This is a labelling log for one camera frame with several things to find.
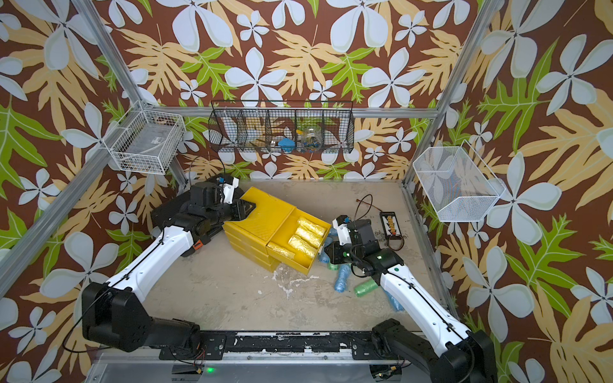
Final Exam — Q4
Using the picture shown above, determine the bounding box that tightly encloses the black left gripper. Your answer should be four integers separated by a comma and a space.
206, 199, 256, 227

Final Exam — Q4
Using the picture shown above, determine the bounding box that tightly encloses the black wire basket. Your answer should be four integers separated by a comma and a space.
205, 100, 355, 154

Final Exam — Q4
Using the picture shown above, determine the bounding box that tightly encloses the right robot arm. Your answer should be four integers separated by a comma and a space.
325, 215, 497, 382

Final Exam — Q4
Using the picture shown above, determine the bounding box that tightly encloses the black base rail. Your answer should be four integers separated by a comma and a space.
159, 319, 422, 362

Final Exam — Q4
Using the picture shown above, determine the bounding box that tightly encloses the blue trash bag roll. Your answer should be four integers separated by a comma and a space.
318, 236, 334, 263
334, 263, 351, 293
386, 291, 405, 312

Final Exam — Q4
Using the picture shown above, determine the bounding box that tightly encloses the white wire basket left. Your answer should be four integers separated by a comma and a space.
105, 101, 186, 175

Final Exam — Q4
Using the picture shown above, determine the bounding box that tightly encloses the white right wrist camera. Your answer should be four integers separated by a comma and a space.
332, 215, 351, 246

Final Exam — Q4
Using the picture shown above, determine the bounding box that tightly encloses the white mesh basket right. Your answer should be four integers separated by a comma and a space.
413, 141, 506, 223

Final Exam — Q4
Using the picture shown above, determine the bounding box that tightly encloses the yellow plastic drawer cabinet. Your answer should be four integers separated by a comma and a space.
223, 187, 295, 272

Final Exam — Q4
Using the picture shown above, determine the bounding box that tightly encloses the red black wire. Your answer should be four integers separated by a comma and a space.
353, 193, 383, 221

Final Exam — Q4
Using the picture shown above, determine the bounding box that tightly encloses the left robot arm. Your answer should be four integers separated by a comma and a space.
80, 174, 256, 357

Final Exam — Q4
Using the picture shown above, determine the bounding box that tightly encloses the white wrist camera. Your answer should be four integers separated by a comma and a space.
332, 215, 351, 246
222, 176, 239, 204

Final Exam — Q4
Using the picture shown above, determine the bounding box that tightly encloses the yellow top drawer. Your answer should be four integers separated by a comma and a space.
266, 208, 331, 275

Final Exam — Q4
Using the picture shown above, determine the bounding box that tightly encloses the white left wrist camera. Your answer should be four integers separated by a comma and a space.
222, 176, 239, 204

